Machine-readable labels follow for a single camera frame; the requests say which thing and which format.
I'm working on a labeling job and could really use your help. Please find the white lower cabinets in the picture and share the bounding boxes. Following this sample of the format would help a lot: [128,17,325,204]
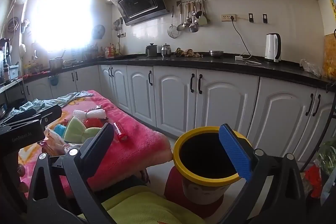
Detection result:
[24,64,336,164]

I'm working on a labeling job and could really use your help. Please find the white pink snack wrapper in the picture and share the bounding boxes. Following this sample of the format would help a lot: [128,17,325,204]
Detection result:
[38,128,83,157]

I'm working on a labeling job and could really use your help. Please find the red bag on floor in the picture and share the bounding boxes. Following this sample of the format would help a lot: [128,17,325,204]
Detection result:
[304,165,324,198]

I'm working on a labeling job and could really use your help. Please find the blue sponge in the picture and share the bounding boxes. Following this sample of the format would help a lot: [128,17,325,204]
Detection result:
[54,124,68,138]

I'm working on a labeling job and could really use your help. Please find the green sponge cloth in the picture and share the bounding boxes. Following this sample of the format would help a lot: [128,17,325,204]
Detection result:
[64,117,101,142]

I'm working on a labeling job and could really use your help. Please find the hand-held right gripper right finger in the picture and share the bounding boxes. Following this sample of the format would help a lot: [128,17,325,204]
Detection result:
[218,124,306,224]

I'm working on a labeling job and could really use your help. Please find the metal strainer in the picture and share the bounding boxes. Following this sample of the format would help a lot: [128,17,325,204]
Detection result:
[168,6,180,38]

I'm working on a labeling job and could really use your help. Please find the ginger roots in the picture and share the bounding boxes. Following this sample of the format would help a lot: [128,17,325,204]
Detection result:
[175,48,204,58]

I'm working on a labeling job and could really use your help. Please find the red plastic tube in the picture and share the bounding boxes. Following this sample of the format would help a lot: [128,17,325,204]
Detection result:
[113,122,128,142]

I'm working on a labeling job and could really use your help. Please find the window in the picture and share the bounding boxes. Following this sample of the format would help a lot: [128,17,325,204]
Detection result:
[34,0,92,51]

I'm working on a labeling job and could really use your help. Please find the yellow wall poster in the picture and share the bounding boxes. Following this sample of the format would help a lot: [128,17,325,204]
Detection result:
[327,0,336,21]

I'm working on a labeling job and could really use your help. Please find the utensil hanging rail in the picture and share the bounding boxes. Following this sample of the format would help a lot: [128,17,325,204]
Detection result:
[176,0,212,7]

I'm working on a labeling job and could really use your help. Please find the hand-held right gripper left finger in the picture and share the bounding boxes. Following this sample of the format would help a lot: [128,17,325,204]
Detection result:
[26,123,116,224]

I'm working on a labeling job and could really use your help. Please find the yellow green cloth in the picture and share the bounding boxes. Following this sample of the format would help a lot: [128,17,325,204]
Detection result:
[101,185,208,224]

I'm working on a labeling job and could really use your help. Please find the black power cable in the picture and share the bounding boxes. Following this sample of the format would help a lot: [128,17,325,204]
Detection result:
[231,20,253,56]

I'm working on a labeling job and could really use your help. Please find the green spatula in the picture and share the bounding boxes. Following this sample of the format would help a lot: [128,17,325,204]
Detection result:
[198,0,210,25]

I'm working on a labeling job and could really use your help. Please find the grey metal kettle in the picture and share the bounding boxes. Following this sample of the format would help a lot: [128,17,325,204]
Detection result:
[146,43,158,57]

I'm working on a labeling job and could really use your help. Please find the pink printed blanket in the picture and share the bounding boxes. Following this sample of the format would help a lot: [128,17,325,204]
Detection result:
[17,90,172,198]

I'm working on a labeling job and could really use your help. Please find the white electric kettle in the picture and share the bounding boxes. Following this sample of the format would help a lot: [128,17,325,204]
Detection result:
[265,33,282,63]

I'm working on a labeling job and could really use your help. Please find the condiment bottles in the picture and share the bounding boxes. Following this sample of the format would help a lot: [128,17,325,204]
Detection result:
[105,43,122,58]

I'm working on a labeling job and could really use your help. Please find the yellow rimmed red trash bin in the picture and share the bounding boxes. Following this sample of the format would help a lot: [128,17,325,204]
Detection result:
[164,126,256,218]

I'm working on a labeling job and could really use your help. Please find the metal ladle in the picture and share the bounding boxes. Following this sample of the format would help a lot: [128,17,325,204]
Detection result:
[188,1,199,33]

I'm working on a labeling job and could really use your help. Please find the bag of green vegetables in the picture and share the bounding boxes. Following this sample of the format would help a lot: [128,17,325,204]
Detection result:
[317,140,336,175]

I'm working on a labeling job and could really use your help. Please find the large steel stockpot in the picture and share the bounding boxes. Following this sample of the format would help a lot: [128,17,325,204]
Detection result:
[49,56,64,71]

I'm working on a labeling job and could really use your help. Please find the cork board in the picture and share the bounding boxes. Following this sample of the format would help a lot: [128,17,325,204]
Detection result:
[323,35,336,80]

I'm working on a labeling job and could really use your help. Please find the clear plastic bag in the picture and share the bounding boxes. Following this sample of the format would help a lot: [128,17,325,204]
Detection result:
[300,59,322,78]

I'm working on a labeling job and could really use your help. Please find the red plastic bag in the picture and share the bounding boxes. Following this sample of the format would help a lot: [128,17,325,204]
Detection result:
[85,118,104,128]

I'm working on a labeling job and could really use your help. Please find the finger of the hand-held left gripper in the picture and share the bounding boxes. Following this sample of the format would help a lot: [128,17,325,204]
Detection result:
[39,105,63,123]
[0,108,38,126]

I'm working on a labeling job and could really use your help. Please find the light blue cloth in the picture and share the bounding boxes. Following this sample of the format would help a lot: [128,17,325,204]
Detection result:
[20,91,94,112]

